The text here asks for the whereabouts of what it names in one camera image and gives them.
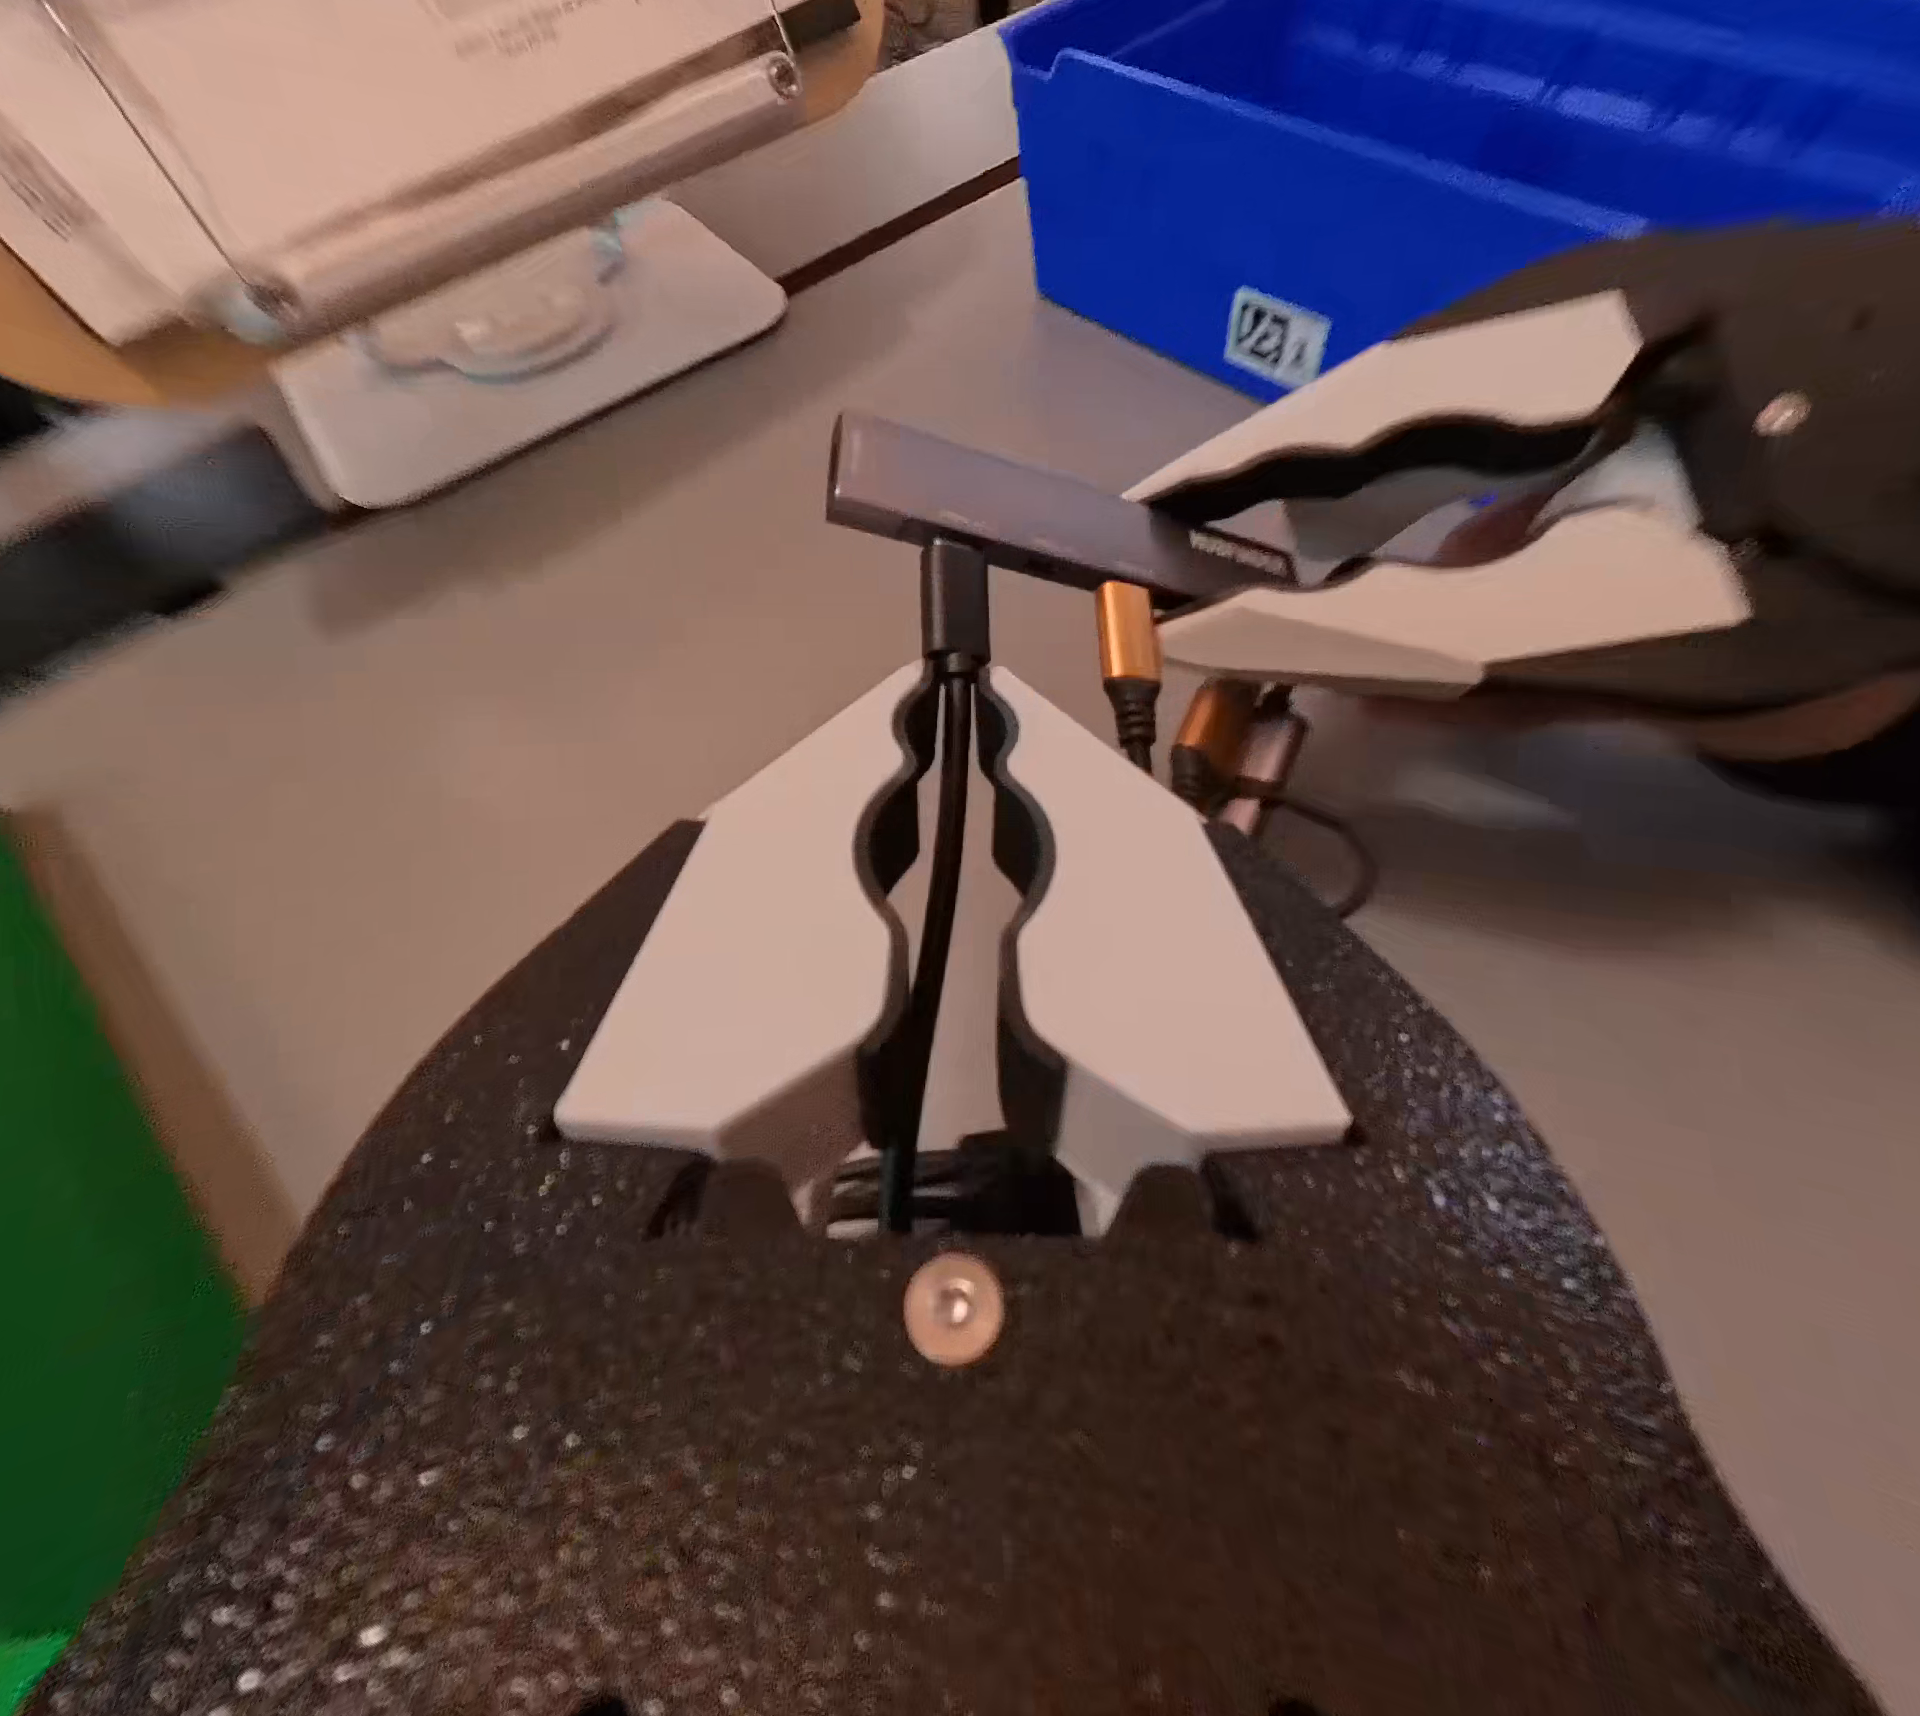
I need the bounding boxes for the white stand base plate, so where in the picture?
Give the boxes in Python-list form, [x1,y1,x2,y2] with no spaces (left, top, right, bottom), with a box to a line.
[277,198,790,510]

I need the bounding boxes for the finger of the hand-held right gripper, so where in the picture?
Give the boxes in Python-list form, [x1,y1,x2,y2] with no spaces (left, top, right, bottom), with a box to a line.
[1154,499,1758,702]
[1123,287,1650,533]

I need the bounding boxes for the grey desk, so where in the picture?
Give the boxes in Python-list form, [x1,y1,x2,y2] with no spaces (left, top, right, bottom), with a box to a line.
[0,20,1920,1716]

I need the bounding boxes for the black USB-C plug cable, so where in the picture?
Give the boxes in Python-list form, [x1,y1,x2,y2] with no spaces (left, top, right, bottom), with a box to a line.
[833,533,1083,1242]

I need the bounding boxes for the gold plug black cable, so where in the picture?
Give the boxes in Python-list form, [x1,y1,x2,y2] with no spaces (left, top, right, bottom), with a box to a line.
[1095,579,1164,773]
[1171,678,1262,803]

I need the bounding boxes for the green plastic bin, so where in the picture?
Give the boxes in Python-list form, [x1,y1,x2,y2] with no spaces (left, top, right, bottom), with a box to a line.
[0,816,255,1695]

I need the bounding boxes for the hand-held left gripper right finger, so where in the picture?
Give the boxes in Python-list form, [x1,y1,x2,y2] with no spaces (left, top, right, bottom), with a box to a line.
[972,658,1357,1236]

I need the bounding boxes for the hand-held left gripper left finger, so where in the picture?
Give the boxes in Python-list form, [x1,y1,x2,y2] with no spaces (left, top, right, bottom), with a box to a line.
[552,658,940,1230]

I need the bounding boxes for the blue plastic bin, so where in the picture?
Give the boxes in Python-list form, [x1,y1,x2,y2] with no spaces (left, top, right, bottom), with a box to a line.
[1003,0,1920,405]

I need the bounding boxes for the black flat bar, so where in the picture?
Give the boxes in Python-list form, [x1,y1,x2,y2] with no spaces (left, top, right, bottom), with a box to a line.
[0,418,331,690]

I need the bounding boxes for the grey plug black cable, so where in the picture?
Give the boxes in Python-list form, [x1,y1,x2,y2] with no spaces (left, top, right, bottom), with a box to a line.
[1214,709,1375,916]

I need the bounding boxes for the grey USB hub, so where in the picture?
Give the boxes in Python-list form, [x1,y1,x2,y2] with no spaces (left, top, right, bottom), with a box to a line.
[824,414,1309,599]

